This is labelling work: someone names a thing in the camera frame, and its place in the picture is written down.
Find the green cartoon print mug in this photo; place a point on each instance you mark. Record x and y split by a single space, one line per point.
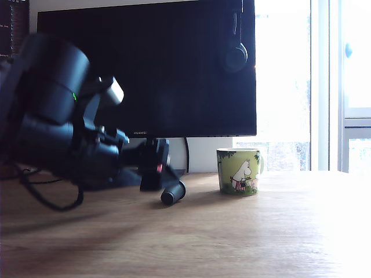
237 173

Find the large black monitor with stand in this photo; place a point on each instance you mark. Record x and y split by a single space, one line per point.
188 87

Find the black headphones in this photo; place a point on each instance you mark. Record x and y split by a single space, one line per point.
239 55

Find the lit monitor with code text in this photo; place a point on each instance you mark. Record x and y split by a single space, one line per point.
14 17

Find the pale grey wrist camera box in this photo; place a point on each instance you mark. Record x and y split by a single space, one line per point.
114 91

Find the white window frame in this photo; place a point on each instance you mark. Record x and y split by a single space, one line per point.
320 87

